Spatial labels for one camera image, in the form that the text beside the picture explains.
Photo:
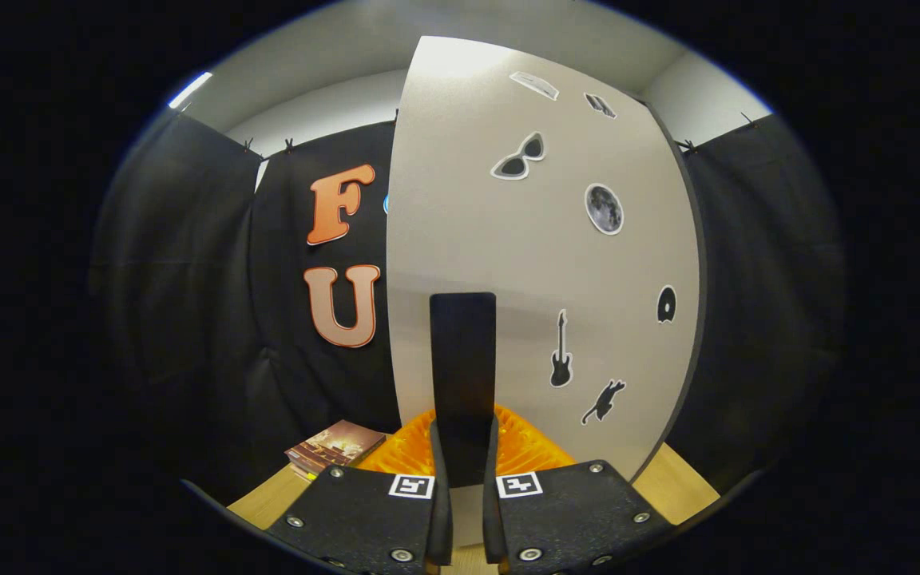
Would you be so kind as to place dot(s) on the narrow ceiling light panel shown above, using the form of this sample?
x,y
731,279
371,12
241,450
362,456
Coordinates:
x,y
189,89

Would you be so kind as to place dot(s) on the beige shoe cabinet door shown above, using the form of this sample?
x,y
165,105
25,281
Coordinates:
x,y
508,239

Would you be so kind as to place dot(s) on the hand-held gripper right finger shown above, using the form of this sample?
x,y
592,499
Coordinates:
x,y
492,527

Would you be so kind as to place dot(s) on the brown book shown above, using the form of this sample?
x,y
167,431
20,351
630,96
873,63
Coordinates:
x,y
340,442

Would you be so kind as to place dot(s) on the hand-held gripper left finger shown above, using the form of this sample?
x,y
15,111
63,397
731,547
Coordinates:
x,y
440,519

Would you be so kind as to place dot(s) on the black backdrop cloth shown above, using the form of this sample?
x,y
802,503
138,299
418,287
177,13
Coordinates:
x,y
188,319

